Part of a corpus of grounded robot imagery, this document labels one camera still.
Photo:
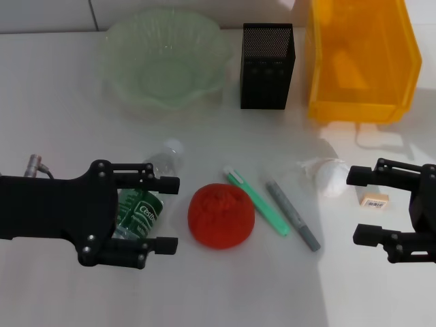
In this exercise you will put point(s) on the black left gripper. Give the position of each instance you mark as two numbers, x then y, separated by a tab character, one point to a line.
51	207

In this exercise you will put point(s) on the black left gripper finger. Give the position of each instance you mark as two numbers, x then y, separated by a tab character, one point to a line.
167	185
165	245

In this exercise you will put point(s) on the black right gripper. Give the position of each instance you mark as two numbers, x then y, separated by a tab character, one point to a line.
427	204

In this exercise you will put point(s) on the tan eraser with barcode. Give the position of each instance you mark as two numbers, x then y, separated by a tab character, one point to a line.
374	201

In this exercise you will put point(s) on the clear green-label water bottle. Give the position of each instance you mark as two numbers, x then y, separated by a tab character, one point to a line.
143	211

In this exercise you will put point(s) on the white paper ball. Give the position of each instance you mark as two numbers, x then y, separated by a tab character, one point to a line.
330	177

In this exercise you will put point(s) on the grey marker pen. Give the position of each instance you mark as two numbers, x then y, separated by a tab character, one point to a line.
293	214

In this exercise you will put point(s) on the green pen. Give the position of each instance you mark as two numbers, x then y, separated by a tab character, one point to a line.
259	204

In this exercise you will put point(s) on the green glass fruit plate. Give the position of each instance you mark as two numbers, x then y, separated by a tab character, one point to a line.
167	68

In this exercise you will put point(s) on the black mesh pen holder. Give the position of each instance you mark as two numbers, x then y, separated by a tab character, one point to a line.
267	68

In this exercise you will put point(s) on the yellow plastic bin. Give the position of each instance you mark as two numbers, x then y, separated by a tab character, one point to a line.
361	68

